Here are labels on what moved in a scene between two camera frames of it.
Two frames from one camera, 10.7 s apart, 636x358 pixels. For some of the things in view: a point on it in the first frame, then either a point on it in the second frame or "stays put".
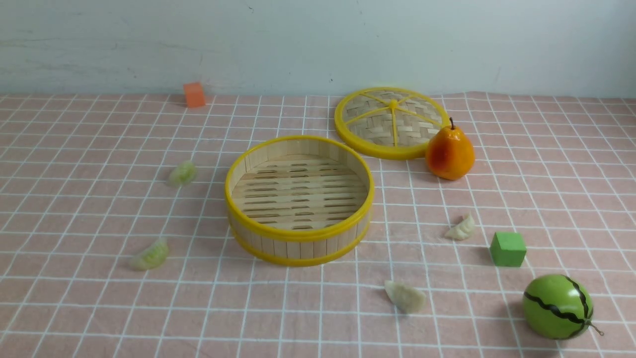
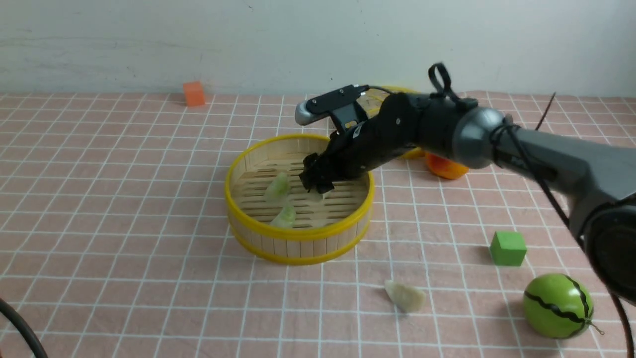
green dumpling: x=153 y=258 to x=286 y=218
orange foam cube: x=194 y=94 stays put
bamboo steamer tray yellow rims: x=299 y=200 stays put
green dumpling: x=184 y=173 to x=279 y=189
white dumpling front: x=408 y=299 stays put
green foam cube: x=508 y=249 stays put
